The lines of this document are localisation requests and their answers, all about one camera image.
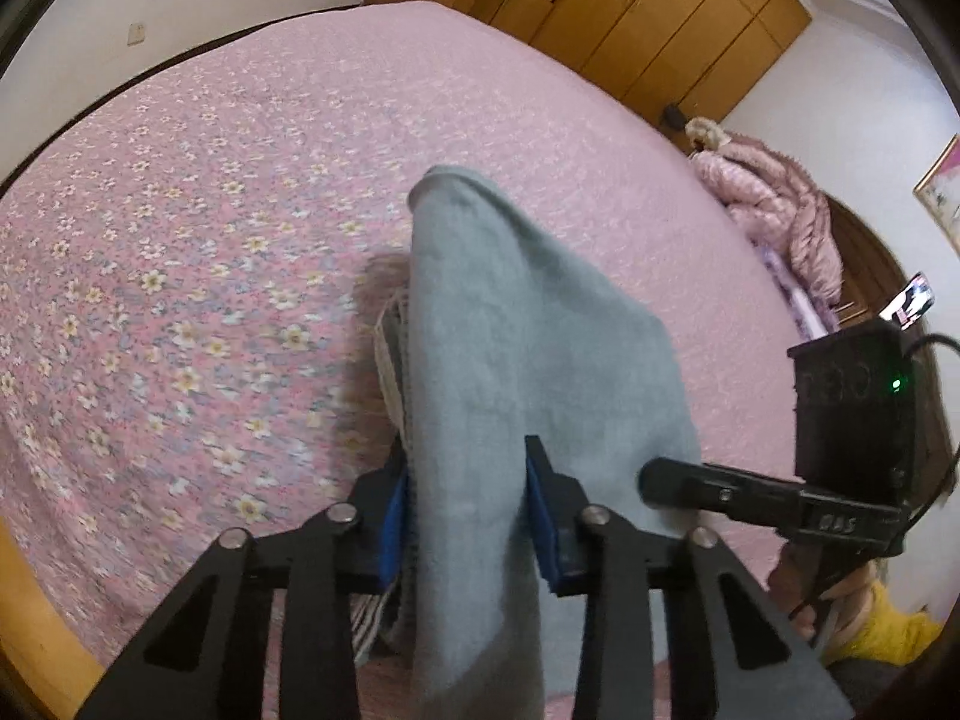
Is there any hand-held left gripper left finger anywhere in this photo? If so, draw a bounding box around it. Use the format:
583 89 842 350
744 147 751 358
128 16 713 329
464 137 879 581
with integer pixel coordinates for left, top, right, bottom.
75 457 412 720

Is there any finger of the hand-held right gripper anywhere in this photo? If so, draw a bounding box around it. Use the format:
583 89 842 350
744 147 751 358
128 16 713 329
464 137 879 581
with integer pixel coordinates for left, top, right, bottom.
637 456 805 520

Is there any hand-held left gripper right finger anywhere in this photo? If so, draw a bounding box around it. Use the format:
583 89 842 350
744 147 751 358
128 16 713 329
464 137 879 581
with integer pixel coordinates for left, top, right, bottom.
523 435 856 720

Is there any person's right hand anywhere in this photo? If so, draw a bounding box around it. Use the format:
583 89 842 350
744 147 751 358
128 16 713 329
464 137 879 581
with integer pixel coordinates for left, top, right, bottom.
766 540 833 642

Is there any purple floral pillow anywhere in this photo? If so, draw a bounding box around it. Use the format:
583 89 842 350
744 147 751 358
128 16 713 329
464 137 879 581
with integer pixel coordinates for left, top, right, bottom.
757 244 841 346

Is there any smartphone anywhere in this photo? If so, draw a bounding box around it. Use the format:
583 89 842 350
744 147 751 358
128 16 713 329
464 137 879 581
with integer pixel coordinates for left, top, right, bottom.
877 274 938 327

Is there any wooden headboard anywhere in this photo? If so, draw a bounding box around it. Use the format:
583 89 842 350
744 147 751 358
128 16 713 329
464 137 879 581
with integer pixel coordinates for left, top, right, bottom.
825 191 953 511

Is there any pink quilt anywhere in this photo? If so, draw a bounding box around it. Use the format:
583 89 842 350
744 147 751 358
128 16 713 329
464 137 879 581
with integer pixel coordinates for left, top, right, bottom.
684 116 845 301

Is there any pink floral bedspread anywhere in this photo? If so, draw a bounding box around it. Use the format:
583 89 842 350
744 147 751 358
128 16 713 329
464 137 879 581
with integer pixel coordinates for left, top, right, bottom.
0 0 841 720

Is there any wooden wardrobe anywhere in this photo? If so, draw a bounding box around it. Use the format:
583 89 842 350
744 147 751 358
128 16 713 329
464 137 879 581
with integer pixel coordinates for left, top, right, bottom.
362 0 813 122

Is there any framed wall picture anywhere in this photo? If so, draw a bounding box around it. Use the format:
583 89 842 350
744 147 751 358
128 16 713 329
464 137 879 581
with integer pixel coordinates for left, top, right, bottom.
913 133 960 256

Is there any wooden bed frame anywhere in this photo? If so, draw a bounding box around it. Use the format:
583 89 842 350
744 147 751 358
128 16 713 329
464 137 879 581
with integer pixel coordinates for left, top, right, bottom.
0 517 106 698

